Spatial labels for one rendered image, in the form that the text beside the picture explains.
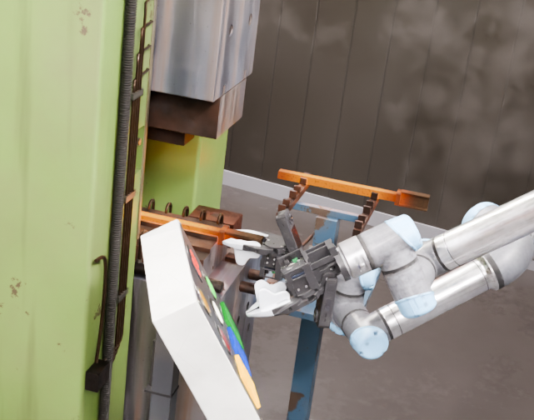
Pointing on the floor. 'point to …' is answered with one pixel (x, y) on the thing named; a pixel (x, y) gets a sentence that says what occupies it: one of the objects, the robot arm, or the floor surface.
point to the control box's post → (163, 383)
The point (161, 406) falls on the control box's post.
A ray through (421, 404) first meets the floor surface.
